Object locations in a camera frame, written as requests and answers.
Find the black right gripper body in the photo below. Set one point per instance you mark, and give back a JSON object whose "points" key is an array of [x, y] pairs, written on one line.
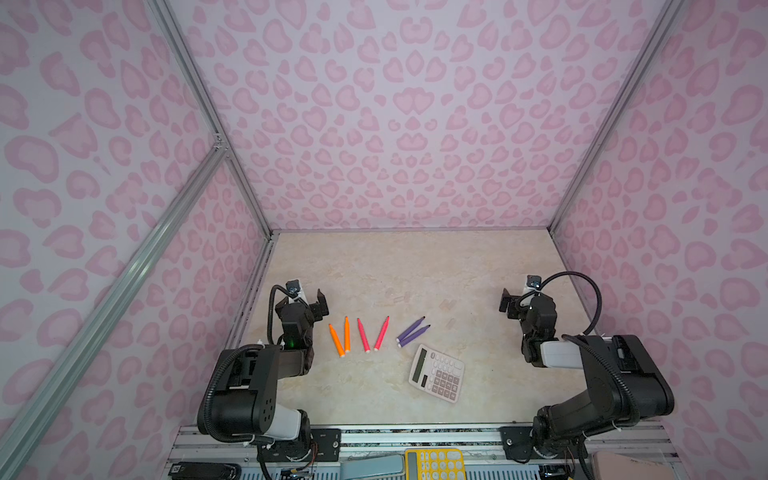
{"points": [[525, 303]]}

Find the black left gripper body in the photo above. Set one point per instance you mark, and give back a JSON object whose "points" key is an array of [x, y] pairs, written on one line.
{"points": [[303, 308]]}

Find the orange highlighter pen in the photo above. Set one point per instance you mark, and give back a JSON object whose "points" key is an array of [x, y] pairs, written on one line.
{"points": [[337, 342], [347, 335]]}

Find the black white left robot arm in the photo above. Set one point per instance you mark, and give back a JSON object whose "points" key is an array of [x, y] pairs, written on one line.
{"points": [[240, 405]]}

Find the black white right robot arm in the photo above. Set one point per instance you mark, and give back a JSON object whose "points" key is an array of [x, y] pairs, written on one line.
{"points": [[623, 384]]}

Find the pink highlighter pen left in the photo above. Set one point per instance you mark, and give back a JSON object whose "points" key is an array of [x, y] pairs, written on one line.
{"points": [[363, 336]]}

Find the pink highlighter pen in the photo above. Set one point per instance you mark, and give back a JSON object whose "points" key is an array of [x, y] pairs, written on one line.
{"points": [[382, 333], [363, 336]]}

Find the pink highlighter pen right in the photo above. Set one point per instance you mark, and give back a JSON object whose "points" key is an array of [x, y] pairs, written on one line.
{"points": [[382, 333]]}

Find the purple highlighter pen upper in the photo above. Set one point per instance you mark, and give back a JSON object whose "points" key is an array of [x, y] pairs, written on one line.
{"points": [[401, 338]]}

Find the purple highlighter pen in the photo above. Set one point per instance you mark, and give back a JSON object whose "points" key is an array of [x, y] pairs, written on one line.
{"points": [[414, 335], [401, 338]]}

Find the purple highlighter pen lower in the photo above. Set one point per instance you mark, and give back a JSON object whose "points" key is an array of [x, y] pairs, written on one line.
{"points": [[414, 335]]}

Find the pink white calculator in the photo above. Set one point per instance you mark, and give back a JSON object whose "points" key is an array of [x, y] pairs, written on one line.
{"points": [[437, 374]]}

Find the grey blue case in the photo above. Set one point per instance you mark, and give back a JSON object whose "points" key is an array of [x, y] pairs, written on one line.
{"points": [[372, 468]]}

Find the yellow calculator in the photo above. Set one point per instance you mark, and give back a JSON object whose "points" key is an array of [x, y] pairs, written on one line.
{"points": [[434, 464]]}

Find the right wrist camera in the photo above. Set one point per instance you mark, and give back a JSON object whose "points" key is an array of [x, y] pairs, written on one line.
{"points": [[533, 283]]}

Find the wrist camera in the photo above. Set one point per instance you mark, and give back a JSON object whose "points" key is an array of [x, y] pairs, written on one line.
{"points": [[533, 283], [295, 291]]}

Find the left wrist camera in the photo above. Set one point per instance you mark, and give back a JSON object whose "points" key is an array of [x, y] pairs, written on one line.
{"points": [[295, 291]]}

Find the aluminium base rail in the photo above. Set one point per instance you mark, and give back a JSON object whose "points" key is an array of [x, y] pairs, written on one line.
{"points": [[489, 449]]}

